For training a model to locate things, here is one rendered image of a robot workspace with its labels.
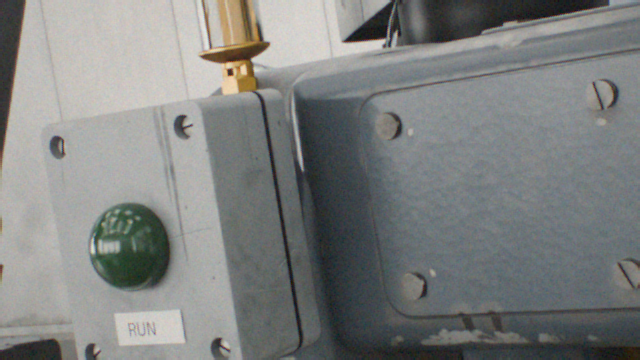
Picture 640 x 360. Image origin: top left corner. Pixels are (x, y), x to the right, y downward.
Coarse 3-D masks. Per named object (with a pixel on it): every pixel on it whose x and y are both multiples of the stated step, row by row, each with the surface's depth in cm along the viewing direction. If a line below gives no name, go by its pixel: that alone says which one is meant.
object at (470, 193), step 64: (320, 64) 51; (384, 64) 44; (448, 64) 43; (512, 64) 41; (576, 64) 40; (320, 128) 46; (384, 128) 44; (448, 128) 43; (512, 128) 41; (576, 128) 40; (320, 192) 46; (384, 192) 44; (448, 192) 43; (512, 192) 42; (576, 192) 40; (320, 256) 46; (384, 256) 45; (448, 256) 43; (512, 256) 42; (576, 256) 41; (320, 320) 46; (384, 320) 45; (448, 320) 44; (512, 320) 43; (576, 320) 41
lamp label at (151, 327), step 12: (132, 312) 45; (144, 312) 44; (156, 312) 44; (168, 312) 44; (120, 324) 45; (132, 324) 45; (144, 324) 45; (156, 324) 44; (168, 324) 44; (180, 324) 44; (120, 336) 45; (132, 336) 45; (144, 336) 45; (156, 336) 44; (168, 336) 44; (180, 336) 44
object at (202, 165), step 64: (64, 128) 46; (128, 128) 44; (192, 128) 43; (256, 128) 44; (64, 192) 46; (128, 192) 44; (192, 192) 43; (256, 192) 44; (64, 256) 46; (192, 256) 43; (256, 256) 43; (192, 320) 43; (256, 320) 43
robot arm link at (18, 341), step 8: (0, 344) 89; (8, 344) 88; (16, 344) 89; (24, 344) 89; (32, 344) 90; (40, 344) 90; (48, 344) 91; (56, 344) 92; (0, 352) 86; (8, 352) 87; (16, 352) 89; (24, 352) 89; (32, 352) 90; (40, 352) 90; (48, 352) 91; (56, 352) 92
